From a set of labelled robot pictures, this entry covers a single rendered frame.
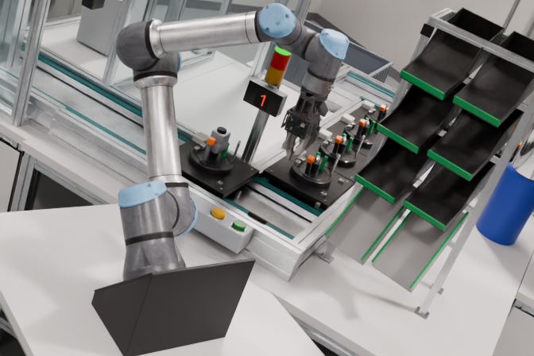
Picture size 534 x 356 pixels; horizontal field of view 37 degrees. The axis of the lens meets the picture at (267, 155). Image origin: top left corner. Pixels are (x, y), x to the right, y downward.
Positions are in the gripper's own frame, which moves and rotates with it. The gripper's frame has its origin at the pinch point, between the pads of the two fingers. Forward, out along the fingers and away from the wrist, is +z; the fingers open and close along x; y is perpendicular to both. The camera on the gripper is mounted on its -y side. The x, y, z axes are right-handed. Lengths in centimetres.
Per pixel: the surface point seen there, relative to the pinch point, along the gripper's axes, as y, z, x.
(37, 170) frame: 3, 45, -75
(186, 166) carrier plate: -11.0, 25.6, -33.0
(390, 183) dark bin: -16.7, 1.5, 24.2
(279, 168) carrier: -39.8, 25.7, -14.2
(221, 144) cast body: -18.1, 16.9, -27.5
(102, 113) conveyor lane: -23, 31, -73
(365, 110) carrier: -125, 26, -14
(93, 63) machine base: -63, 36, -107
